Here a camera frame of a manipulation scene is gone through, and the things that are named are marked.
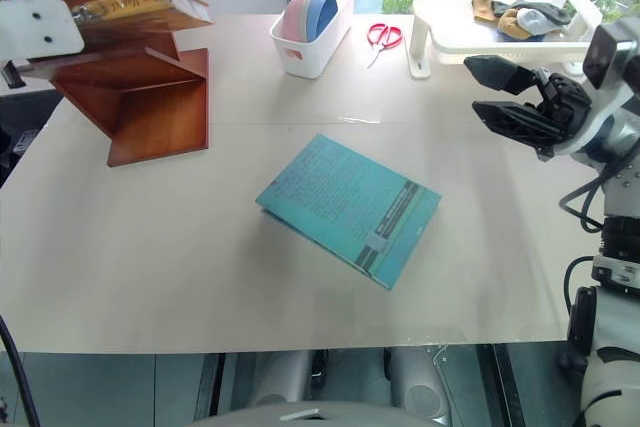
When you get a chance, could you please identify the mustard brown sock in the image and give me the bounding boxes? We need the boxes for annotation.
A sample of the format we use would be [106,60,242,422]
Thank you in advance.
[471,0,502,25]
[496,11,534,41]

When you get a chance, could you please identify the light grey sock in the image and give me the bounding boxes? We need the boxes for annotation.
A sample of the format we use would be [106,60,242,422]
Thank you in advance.
[516,7,557,39]

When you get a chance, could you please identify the pink and blue plates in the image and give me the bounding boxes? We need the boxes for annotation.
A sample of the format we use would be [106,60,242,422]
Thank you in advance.
[282,0,321,42]

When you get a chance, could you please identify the teal paperback book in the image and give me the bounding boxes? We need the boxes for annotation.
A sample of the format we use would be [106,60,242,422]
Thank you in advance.
[254,133,444,293]

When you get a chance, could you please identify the silver rounded robot leg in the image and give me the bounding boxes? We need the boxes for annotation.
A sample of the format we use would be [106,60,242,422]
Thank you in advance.
[388,345,455,422]
[243,348,327,412]

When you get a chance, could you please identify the white plastic rack tray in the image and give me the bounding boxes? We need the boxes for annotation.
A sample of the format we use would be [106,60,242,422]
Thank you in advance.
[409,0,604,80]

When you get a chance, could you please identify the grey robot torso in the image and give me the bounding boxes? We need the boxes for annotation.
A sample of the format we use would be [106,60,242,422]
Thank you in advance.
[186,398,454,427]

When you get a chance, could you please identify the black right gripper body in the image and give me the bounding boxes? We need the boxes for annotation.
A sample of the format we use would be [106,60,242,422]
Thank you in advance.
[533,70,594,162]

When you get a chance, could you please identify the red-handled scissors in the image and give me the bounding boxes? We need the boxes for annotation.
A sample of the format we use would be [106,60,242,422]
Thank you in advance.
[365,22,403,70]

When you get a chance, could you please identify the white plastic storage bin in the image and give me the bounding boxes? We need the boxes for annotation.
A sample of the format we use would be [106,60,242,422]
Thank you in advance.
[269,0,358,81]

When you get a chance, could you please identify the brown wooden bookshelf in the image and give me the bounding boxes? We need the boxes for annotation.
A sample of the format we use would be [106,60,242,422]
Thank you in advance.
[19,0,211,169]

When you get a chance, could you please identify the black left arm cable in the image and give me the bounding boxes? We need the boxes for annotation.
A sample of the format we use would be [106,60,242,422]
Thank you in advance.
[0,315,42,427]

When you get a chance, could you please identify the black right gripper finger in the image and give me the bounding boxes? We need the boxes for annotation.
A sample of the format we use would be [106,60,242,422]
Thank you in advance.
[471,100,564,154]
[463,54,542,96]

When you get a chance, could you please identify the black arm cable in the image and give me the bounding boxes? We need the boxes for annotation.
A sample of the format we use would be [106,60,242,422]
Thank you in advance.
[558,146,639,344]
[0,315,42,427]

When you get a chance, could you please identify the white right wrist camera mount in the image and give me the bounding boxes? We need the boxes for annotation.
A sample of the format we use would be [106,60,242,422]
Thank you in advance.
[553,16,640,161]

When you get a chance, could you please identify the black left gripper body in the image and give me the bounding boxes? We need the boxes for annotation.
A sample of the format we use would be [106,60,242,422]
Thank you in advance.
[0,59,26,90]

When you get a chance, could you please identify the blue plate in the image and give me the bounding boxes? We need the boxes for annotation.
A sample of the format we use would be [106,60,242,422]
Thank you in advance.
[302,0,340,42]

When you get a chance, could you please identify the dark grey sock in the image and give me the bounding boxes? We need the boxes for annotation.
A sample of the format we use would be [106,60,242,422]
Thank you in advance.
[492,0,575,28]

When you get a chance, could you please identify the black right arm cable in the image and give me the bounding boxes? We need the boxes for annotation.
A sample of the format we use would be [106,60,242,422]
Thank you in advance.
[558,146,639,344]

